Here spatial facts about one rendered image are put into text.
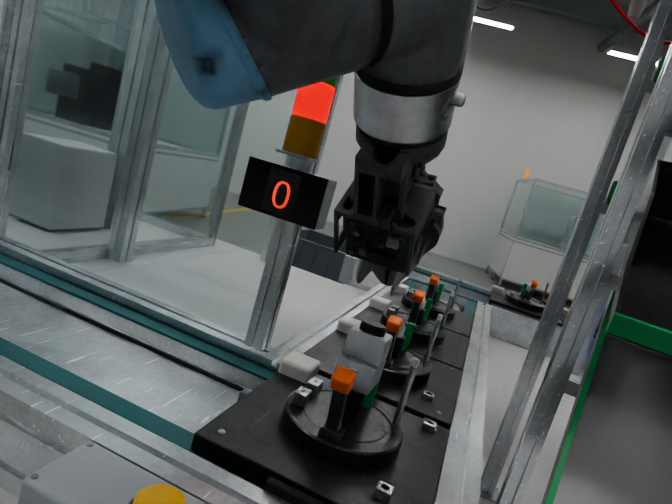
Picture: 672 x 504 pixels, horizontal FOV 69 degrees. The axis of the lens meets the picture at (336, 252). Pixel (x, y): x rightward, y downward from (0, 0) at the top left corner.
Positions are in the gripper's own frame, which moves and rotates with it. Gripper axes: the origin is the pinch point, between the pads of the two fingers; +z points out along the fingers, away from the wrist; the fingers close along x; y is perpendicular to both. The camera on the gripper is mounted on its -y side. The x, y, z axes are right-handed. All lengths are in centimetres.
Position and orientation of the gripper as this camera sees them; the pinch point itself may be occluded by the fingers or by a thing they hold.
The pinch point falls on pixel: (389, 271)
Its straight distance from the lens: 54.0
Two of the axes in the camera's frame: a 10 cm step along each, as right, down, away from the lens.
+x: 9.1, 3.1, -2.8
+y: -4.1, 6.7, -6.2
